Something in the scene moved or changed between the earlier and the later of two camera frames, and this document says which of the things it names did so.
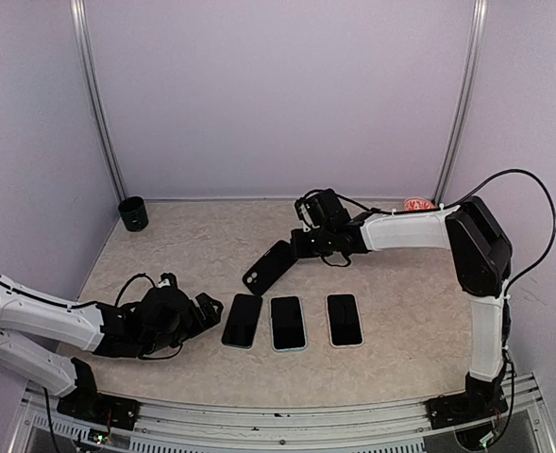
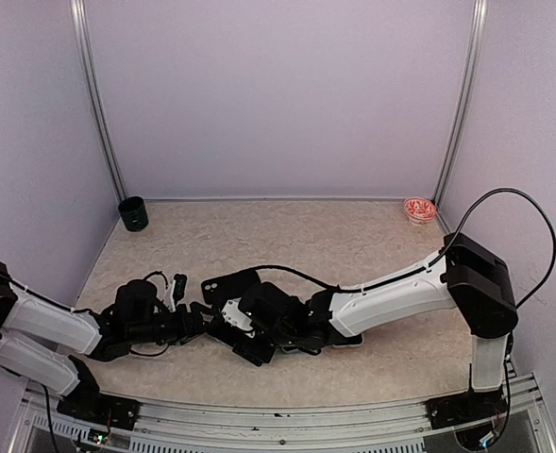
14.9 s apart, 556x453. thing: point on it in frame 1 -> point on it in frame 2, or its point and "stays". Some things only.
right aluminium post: [463, 108] stays
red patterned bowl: [418, 204] stays
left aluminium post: [77, 8] stays
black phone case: [267, 270] -> [228, 287]
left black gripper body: [193, 326] stays
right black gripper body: [319, 246] -> [251, 352]
